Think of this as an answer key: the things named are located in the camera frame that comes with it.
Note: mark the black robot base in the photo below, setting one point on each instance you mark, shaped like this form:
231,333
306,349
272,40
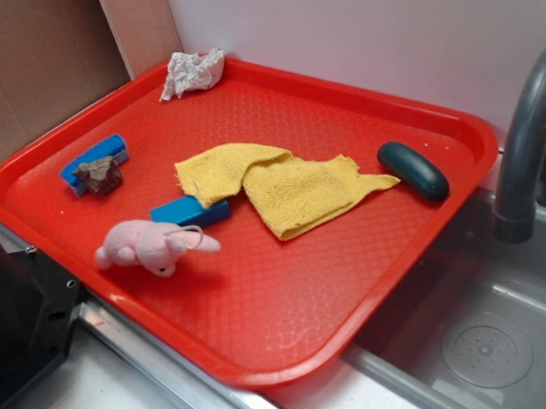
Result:
39,303

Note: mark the brown rock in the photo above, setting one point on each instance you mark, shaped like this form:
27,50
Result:
99,177

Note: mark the blue rectangular block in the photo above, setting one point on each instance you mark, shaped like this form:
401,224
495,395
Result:
186,210

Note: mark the dark green oval object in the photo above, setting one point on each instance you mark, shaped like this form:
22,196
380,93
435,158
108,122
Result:
415,170

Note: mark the crumpled white paper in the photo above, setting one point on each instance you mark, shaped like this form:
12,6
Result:
192,72

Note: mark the pink plush toy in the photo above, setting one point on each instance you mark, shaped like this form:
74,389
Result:
154,246

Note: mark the red plastic tray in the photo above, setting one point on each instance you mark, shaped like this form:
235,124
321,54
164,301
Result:
260,312

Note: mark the grey faucet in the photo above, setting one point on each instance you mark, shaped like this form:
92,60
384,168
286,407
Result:
522,176

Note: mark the brown cardboard panel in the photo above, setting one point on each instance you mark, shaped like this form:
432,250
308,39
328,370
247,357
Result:
59,56

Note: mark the yellow cloth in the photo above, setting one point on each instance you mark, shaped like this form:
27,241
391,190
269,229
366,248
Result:
290,194

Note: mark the grey toy sink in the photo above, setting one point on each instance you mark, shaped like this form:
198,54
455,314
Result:
466,328

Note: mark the blue sponge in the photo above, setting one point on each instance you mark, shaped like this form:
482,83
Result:
113,146

